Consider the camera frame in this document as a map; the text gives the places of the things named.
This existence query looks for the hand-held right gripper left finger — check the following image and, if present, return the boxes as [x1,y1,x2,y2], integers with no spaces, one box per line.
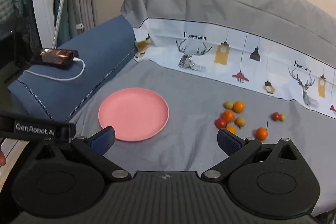
[34,126,132,182]

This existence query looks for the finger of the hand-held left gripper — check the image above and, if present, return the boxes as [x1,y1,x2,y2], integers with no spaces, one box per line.
[57,122,77,144]

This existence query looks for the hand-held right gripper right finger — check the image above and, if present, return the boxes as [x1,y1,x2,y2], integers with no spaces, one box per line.
[201,128,301,182]

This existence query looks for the orange mandarin with stem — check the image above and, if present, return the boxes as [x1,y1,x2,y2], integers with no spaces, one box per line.
[256,121,269,141]

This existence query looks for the pink plate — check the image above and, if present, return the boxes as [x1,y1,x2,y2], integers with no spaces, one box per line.
[98,88,169,142]

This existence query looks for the grey bed sheet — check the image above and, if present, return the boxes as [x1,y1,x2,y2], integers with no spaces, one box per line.
[70,59,336,224]

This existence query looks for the black smartphone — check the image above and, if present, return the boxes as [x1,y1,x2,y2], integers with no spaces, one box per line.
[31,48,80,70]

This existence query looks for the blue cushion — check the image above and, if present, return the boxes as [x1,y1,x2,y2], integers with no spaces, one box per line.
[7,15,137,123]

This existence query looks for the white charging cable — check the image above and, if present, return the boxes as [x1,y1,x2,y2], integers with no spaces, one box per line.
[24,57,85,82]

